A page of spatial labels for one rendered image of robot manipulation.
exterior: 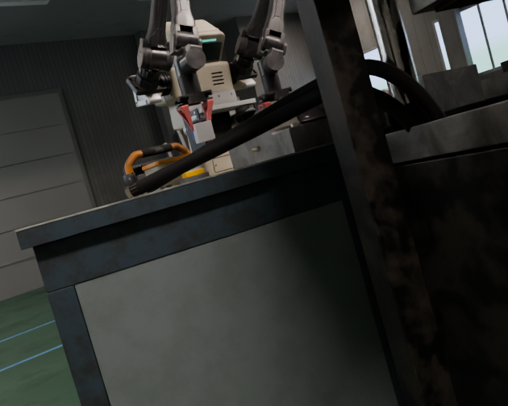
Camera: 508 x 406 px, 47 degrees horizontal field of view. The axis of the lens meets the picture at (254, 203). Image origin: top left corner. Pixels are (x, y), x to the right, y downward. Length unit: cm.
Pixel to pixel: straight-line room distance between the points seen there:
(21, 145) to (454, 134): 844
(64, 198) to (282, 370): 811
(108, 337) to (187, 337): 15
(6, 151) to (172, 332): 802
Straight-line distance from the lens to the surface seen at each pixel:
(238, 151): 177
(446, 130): 103
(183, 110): 167
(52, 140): 934
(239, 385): 126
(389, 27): 120
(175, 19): 175
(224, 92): 222
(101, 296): 117
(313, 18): 94
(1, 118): 921
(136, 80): 211
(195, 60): 163
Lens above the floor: 79
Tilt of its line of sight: 3 degrees down
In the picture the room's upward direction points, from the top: 16 degrees counter-clockwise
